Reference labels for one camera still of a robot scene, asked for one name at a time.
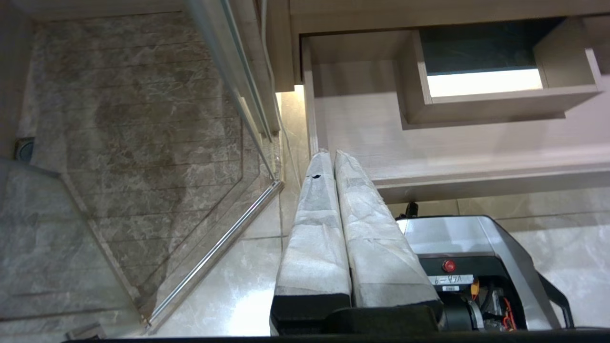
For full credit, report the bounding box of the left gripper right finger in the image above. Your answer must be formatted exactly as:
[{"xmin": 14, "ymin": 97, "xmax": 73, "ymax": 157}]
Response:
[{"xmin": 334, "ymin": 150, "xmax": 445, "ymax": 334}]

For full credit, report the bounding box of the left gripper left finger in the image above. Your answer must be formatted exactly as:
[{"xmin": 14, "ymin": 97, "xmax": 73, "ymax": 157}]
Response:
[{"xmin": 270, "ymin": 149, "xmax": 352, "ymax": 335}]

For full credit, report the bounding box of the beige wooden drawer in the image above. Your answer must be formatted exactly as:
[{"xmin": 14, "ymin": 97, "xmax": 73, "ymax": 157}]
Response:
[{"xmin": 396, "ymin": 17, "xmax": 604, "ymax": 125}]

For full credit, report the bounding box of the glass shower door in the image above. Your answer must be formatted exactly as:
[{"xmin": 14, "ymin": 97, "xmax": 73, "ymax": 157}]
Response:
[{"xmin": 62, "ymin": 0, "xmax": 285, "ymax": 334}]

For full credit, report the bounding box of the beige wooden vanity cabinet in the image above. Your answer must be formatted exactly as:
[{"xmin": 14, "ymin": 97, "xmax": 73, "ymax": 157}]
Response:
[{"xmin": 267, "ymin": 0, "xmax": 610, "ymax": 204}]

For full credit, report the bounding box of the round metal floor drain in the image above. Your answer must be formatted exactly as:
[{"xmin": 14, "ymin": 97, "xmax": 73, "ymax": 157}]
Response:
[{"xmin": 13, "ymin": 137, "xmax": 36, "ymax": 161}]

